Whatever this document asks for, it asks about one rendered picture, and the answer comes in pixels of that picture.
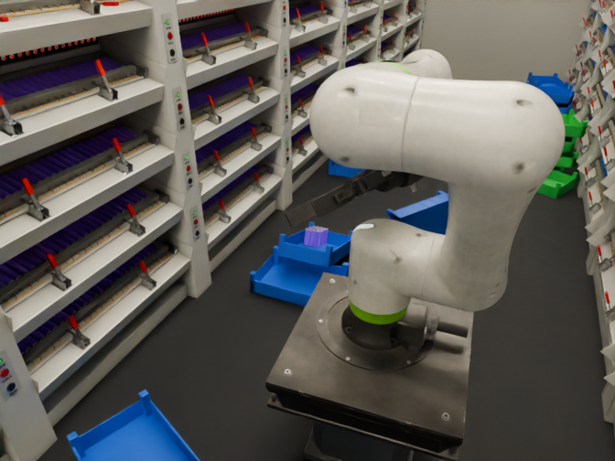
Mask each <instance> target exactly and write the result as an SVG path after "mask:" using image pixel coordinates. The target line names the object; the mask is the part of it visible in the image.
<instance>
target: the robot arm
mask: <svg viewBox="0 0 615 461"><path fill-rule="evenodd" d="M309 124H310V130H311V133H312V136H313V138H314V140H315V143H316V144H317V146H318V148H319V149H320V151H321V152H322V153H323V154H324V155H325V156H326V157H327V158H329V159H330V160H332V161H333V162H335V163H337V164H339V165H341V166H345V167H350V168H359V169H365V170H363V171H362V172H360V173H358V174H356V175H355V176H353V177H352V178H350V179H348V180H346V181H344V182H343V183H342V186H340V187H338V188H335V189H333V190H331V191H330V192H328V193H326V194H324V195H322V196H320V197H318V198H313V199H311V200H309V201H307V202H306V203H304V204H302V205H300V206H298V207H296V208H294V209H291V210H289V211H288V212H286V213H285V216H286V219H287V221H288V223H289V225H290V227H294V226H296V225H297V224H299V223H300V222H302V221H304V220H307V219H309V218H311V217H313V216H314V215H316V214H317V215H318V218H321V217H323V216H325V215H327V214H329V213H330V212H332V211H333V210H335V209H338V208H340V207H341V206H343V205H345V204H347V203H349V202H351V201H353V198H357V197H358V196H359V195H362V194H363V195H364V194H366V193H367V192H368V191H372V190H374V189H376V190H378V191H380V192H383V193H385V192H388V191H390V190H392V189H394V188H396V187H398V188H405V187H410V188H411V189H412V190H413V192H415V191H417V188H416V186H415V183H416V182H417V181H419V180H421V178H422V177H432V178H435V179H439V180H443V181H446V182H448V224H447V229H446V235H443V234H438V233H434V232H430V231H426V230H421V229H418V228H417V227H414V226H411V225H408V224H406V223H403V222H401V221H397V220H389V219H374V220H367V221H365V222H363V223H362V224H360V225H359V226H357V227H356V229H355V230H354V231H353V233H352V235H351V246H350V260H349V277H348V298H349V300H350V303H349V306H348V307H347V308H346V309H345V310H344V312H343V314H342V319H341V325H342V329H343V332H344V334H345V335H346V337H347V338H348V339H349V340H350V341H351V342H353V343H354V344H356V345H358V346H360V347H362V348H366V349H370V350H389V349H393V348H397V347H399V346H401V345H402V346H403V347H404V348H405V349H406V351H407V352H409V353H413V354H417V353H418V350H419V349H421V348H422V345H423V346H424V345H425V344H424V343H425V340H432V341H433V338H434V336H430V335H435V334H436V333H437V331H440V332H444V333H448V334H451V335H455V336H460V337H464V338H466V337H467V335H468V333H469V332H468V330H469V328H468V327H464V326H460V325H456V324H452V323H448V322H444V321H440V320H439V316H437V315H436V314H434V315H432V313H429V308H430V306H424V305H420V304H416V303H412V302H410V300H411V297H413V298H416V299H420V300H424V301H427V302H431V303H435V304H438V305H442V306H448V307H452V308H456V309H459V310H463V311H472V312H473V311H481V310H483V309H486V308H488V307H490V306H492V305H494V304H495V303H496V302H497V301H498V300H499V299H500V298H501V297H502V295H503V293H504V291H505V289H506V285H507V281H508V262H509V255H510V251H511V248H512V244H513V239H514V236H515V233H516V231H517V229H518V226H519V224H520V222H521V220H522V218H523V215H524V213H525V211H526V210H527V208H528V206H529V204H530V202H531V201H532V199H533V197H534V195H535V193H536V192H537V191H538V189H539V188H540V187H541V186H542V184H543V183H544V182H545V180H546V178H547V177H548V175H549V174H550V173H551V171H552V170H553V169H554V167H555V166H556V163H557V162H558V160H559V158H560V156H561V154H562V151H563V148H564V143H565V126H564V121H563V118H562V115H561V113H560V111H559V110H558V108H557V106H556V104H555V103H554V102H553V101H552V99H551V98H550V97H549V96H548V95H546V94H545V93H544V92H543V91H541V90H539V89H537V88H535V87H534V86H532V85H529V84H526V83H523V82H519V81H511V80H453V78H452V73H451V69H450V66H449V64H448V61H447V60H446V59H445V58H444V57H443V56H442V55H441V54H440V53H438V52H436V51H434V50H431V49H420V50H417V51H414V52H412V53H411V54H409V55H408V56H406V57H405V58H404V59H403V60H402V61H401V62H394V61H390V60H385V59H380V60H375V61H372V62H370V63H365V64H361V65H356V66H352V67H348V68H346V69H343V70H339V71H337V72H336V73H334V74H332V75H331V76H330V77H328V78H327V79H326V80H325V81H324V82H323V83H322V84H321V86H320V87H319V88H318V90H317V92H316V94H315V96H314V98H313V101H312V103H311V107H310V113H309ZM356 178H357V179H356ZM427 333H429V334H430V335H428V334H427Z"/></svg>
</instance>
